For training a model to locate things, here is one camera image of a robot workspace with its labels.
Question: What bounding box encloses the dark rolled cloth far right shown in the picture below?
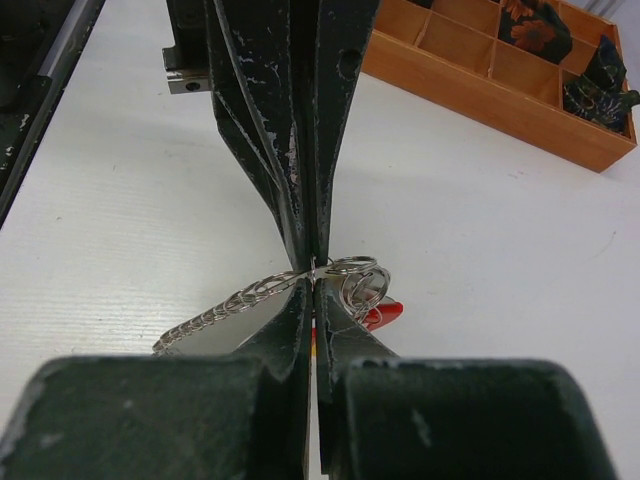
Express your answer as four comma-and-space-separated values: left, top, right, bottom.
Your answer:
563, 35, 639, 134

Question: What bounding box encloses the wooden compartment tray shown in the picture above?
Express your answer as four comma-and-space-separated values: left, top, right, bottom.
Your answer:
363, 0, 638, 172

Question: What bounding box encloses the dark rolled cloth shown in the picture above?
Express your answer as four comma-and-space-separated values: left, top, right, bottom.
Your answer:
498, 0, 573, 65
563, 35, 639, 134

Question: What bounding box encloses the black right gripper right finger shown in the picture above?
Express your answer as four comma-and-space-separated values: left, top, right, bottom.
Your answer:
314, 280, 617, 479

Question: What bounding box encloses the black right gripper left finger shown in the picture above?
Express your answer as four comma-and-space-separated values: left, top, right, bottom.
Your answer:
1, 280, 313, 479

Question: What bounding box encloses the dark rolled cloth centre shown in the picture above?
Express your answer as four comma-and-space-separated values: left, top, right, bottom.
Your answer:
498, 0, 573, 65

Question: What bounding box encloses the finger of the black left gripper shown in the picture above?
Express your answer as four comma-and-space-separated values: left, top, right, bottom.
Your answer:
163, 1, 310, 270
310, 1, 380, 265

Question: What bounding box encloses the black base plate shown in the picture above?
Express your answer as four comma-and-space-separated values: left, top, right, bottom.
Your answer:
1, 0, 104, 219

